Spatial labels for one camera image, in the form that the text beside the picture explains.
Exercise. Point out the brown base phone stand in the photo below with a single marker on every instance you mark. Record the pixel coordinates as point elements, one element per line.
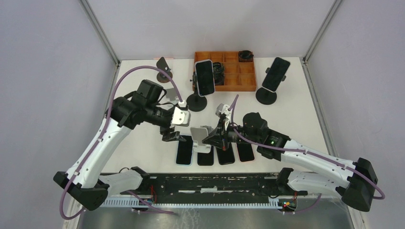
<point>162,64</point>

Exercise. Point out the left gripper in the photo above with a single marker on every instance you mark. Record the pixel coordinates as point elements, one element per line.
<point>168,136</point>

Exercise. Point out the blue case phone on table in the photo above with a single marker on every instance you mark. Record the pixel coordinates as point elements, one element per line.
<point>184,151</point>

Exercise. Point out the black round object in tray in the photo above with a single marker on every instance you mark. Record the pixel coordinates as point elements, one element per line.
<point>245,56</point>

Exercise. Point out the phone on black round stand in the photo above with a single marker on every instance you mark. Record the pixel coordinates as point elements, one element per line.
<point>204,77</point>

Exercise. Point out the white slotted cable duct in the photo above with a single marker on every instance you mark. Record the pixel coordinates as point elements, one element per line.
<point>132,202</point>

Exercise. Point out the black round phone stand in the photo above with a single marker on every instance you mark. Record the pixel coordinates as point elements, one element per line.
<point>195,102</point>

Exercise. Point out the right phone on clamp stand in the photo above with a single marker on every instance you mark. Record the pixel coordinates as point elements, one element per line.
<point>276,74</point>

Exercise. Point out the white folding phone stand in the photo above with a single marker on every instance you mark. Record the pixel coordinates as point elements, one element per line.
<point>171,96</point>

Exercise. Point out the orange compartment tray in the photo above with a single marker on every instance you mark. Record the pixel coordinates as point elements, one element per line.
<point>238,76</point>

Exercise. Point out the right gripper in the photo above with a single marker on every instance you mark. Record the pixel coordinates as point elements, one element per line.
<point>219,136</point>

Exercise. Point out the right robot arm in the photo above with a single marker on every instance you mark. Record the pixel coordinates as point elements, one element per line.
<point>354,182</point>

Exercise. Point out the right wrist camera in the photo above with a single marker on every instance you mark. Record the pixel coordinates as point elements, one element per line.
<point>223,110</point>

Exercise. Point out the aluminium frame rail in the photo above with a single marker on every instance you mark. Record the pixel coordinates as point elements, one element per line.
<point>119,183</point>

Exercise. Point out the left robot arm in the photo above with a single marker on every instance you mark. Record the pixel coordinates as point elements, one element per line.
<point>84,181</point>

